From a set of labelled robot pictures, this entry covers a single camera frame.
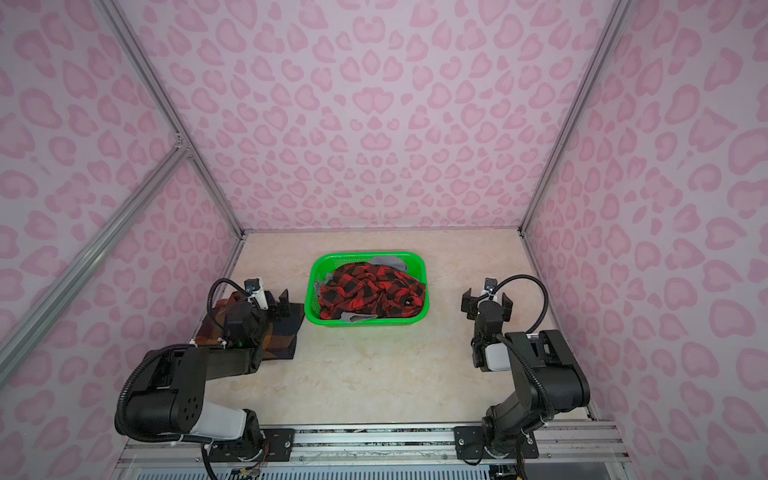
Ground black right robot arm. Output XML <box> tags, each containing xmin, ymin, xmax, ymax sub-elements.
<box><xmin>453</xmin><ymin>291</ymin><xmax>590</xmax><ymax>466</ymax></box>

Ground red black plaid shirt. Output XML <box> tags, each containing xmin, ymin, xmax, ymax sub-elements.
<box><xmin>317</xmin><ymin>262</ymin><xmax>427</xmax><ymax>320</ymax></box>

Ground right corner aluminium post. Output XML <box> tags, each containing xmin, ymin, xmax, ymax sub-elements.
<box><xmin>518</xmin><ymin>0</ymin><xmax>636</xmax><ymax>238</ymax></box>

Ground grey shirt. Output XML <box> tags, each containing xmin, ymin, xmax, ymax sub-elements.
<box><xmin>316</xmin><ymin>255</ymin><xmax>410</xmax><ymax>324</ymax></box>

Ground left corner aluminium post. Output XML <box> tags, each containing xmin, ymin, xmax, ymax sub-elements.
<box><xmin>94</xmin><ymin>0</ymin><xmax>246</xmax><ymax>240</ymax></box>

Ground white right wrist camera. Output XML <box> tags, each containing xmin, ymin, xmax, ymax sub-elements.
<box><xmin>483</xmin><ymin>277</ymin><xmax>498</xmax><ymax>298</ymax></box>

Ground folded brown plaid shirt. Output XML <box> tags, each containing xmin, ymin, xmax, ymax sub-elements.
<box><xmin>194</xmin><ymin>293</ymin><xmax>305</xmax><ymax>360</ymax></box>

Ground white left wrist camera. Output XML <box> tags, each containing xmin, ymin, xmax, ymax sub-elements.
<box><xmin>244</xmin><ymin>278</ymin><xmax>269</xmax><ymax>310</ymax></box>

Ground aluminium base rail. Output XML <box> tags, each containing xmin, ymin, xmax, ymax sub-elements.
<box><xmin>112</xmin><ymin>419</ymin><xmax>637</xmax><ymax>479</ymax></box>

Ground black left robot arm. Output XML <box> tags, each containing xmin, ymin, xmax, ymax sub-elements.
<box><xmin>114</xmin><ymin>292</ymin><xmax>304</xmax><ymax>462</ymax></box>

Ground corner aluminium post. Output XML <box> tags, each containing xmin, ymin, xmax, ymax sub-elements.
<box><xmin>94</xmin><ymin>0</ymin><xmax>246</xmax><ymax>240</ymax></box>
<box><xmin>518</xmin><ymin>0</ymin><xmax>636</xmax><ymax>238</ymax></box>

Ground green plastic basket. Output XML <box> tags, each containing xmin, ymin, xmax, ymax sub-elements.
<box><xmin>305</xmin><ymin>251</ymin><xmax>430</xmax><ymax>327</ymax></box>

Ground aluminium frame diagonal bar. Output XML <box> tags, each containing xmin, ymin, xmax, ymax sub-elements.
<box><xmin>1</xmin><ymin>141</ymin><xmax>188</xmax><ymax>384</ymax></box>

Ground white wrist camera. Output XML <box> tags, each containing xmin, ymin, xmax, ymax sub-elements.
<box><xmin>483</xmin><ymin>277</ymin><xmax>498</xmax><ymax>298</ymax></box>
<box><xmin>244</xmin><ymin>278</ymin><xmax>269</xmax><ymax>310</ymax></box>

